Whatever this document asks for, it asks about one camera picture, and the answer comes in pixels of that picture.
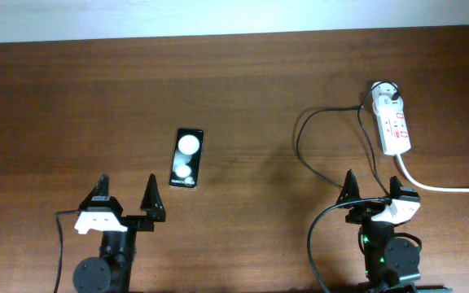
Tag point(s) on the black smartphone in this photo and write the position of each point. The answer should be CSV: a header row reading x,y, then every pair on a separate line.
x,y
186,158

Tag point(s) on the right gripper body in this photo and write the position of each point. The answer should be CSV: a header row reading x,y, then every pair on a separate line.
x,y
362,212

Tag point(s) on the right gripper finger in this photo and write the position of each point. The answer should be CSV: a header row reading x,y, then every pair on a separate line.
x,y
395,187
349,196

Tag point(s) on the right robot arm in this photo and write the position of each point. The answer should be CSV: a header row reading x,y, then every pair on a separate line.
x,y
391,258

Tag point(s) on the white usb charger plug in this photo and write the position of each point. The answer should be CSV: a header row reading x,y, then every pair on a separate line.
x,y
386,98

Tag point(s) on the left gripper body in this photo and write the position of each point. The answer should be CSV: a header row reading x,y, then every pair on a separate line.
x,y
135,222

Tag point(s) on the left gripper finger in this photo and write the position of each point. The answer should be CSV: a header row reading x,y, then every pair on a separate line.
x,y
151,202
100,192

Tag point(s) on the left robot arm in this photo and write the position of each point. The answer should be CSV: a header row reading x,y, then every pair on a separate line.
x,y
110,270

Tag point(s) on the white power strip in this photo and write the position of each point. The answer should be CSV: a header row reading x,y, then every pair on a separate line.
x,y
393,133

